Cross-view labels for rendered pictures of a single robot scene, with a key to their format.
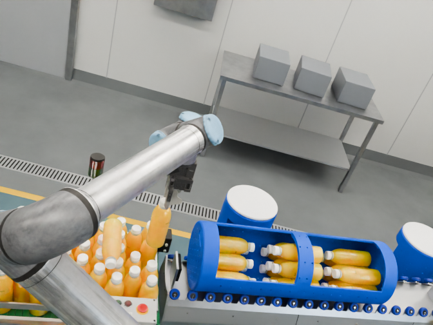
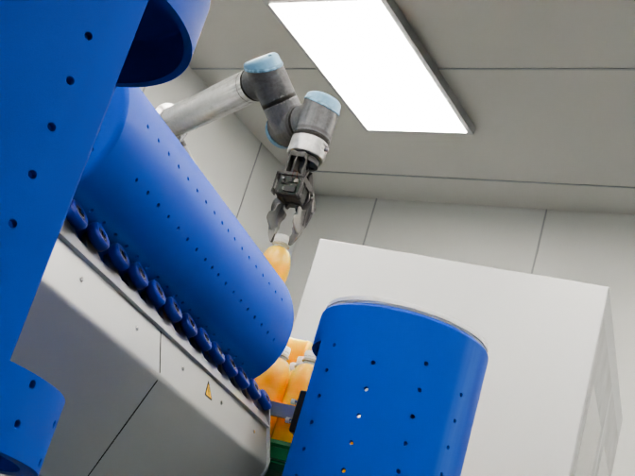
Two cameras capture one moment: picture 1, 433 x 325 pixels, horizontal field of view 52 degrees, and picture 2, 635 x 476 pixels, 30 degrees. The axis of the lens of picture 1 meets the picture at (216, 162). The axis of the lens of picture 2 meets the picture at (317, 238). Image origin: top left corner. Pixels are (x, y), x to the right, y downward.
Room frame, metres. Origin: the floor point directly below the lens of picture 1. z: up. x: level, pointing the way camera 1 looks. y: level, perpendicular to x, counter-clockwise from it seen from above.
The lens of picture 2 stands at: (2.93, -1.84, 0.46)
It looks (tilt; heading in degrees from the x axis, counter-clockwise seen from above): 20 degrees up; 128
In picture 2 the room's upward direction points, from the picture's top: 17 degrees clockwise
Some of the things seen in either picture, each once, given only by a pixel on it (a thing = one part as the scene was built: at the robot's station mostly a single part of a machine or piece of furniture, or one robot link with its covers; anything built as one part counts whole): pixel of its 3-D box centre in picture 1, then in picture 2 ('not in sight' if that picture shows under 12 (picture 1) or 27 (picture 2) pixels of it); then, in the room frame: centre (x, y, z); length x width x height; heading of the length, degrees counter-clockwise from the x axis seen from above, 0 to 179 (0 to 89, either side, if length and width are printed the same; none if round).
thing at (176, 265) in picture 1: (175, 270); not in sight; (1.33, 0.02, 0.99); 0.10 x 0.02 x 0.12; 17
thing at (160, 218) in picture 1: (159, 223); (268, 281); (1.28, 0.13, 1.26); 0.07 x 0.07 x 0.19
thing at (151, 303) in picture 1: (125, 317); not in sight; (0.99, 0.14, 1.05); 0.20 x 0.10 x 0.10; 107
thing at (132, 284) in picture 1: (130, 289); not in sight; (1.15, 0.17, 1.00); 0.07 x 0.07 x 0.19
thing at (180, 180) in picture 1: (180, 173); (296, 180); (1.28, 0.11, 1.50); 0.09 x 0.08 x 0.12; 107
